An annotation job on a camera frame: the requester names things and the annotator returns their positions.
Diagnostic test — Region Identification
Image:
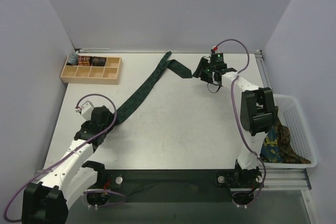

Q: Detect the dark brown rolled tie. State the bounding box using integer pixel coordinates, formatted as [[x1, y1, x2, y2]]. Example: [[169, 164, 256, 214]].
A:
[[91, 56, 107, 67]]

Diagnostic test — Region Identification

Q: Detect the dark green tie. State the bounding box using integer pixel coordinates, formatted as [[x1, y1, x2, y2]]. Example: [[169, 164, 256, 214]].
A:
[[114, 51, 192, 126]]

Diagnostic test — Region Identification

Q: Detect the brown green patterned tie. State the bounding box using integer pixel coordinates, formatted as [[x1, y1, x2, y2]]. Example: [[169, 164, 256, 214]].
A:
[[268, 107, 311, 164]]

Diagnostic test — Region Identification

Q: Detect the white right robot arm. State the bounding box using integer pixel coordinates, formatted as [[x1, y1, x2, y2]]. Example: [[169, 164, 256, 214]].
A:
[[193, 53, 276, 187]]

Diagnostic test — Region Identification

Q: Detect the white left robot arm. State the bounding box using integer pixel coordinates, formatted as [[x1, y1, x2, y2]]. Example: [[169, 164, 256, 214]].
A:
[[21, 101, 114, 223]]

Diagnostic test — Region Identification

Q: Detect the wooden compartment organizer box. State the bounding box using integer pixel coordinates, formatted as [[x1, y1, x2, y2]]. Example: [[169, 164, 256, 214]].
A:
[[60, 55, 123, 85]]

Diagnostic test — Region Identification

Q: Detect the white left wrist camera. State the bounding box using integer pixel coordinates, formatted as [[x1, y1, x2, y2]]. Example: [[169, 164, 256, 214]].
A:
[[75, 101, 94, 121]]

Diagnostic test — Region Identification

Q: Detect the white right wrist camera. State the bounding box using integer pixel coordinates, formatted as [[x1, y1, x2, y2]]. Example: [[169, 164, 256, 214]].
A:
[[210, 47, 224, 65]]

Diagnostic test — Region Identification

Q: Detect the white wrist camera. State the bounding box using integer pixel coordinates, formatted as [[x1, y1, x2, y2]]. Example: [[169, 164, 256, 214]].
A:
[[75, 101, 94, 121], [210, 47, 224, 65]]

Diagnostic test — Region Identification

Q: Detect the blue yellow patterned tie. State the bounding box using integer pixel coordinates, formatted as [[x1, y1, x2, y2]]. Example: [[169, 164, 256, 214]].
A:
[[260, 127, 283, 163]]

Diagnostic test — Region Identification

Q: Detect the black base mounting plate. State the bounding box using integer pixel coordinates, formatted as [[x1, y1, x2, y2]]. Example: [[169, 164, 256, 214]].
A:
[[85, 169, 265, 207]]

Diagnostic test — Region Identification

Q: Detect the white plastic basket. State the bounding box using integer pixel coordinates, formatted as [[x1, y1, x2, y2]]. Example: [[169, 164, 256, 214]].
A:
[[265, 94, 318, 169]]

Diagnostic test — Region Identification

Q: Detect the red patterned rolled tie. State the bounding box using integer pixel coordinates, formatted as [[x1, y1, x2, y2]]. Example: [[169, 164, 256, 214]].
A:
[[78, 56, 92, 66]]

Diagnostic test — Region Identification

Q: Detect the grey rolled tie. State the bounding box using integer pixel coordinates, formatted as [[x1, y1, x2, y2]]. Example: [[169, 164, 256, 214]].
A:
[[66, 54, 79, 66]]

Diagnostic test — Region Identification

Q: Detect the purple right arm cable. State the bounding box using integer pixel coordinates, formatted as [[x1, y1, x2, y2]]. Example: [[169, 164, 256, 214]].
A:
[[214, 39, 268, 204]]

